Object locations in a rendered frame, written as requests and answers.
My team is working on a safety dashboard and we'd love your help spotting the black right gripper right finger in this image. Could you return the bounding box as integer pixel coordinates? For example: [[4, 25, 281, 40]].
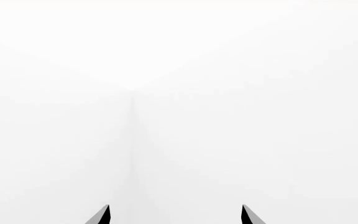
[[241, 203, 267, 224]]

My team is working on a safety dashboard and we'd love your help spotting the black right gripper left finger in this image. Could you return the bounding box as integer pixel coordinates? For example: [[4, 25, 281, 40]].
[[84, 203, 111, 224]]

